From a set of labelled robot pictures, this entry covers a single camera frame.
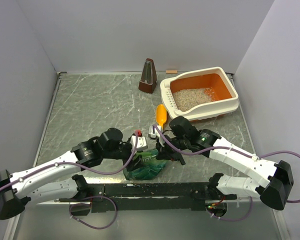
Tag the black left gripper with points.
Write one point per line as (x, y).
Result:
(136, 163)

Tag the orange white litter box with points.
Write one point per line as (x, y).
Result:
(225, 97)

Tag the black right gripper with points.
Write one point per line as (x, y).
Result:
(164, 152)

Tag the brown wooden metronome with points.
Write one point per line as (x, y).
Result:
(148, 80)

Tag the small wooden block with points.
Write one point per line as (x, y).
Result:
(171, 71)

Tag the black bag clip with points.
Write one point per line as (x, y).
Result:
(175, 157)

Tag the yellow plastic scoop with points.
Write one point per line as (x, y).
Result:
(161, 115)

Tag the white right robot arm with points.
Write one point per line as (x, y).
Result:
(271, 182)

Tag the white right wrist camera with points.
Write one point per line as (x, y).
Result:
(153, 132)

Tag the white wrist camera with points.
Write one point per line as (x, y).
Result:
(153, 132)
(139, 141)

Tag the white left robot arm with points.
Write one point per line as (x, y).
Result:
(57, 178)

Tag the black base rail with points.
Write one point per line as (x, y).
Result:
(155, 196)

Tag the green litter bag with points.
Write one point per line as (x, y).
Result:
(151, 166)

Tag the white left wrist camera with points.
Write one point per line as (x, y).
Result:
(139, 141)

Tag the beige litter in box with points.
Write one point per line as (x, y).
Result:
(186, 99)

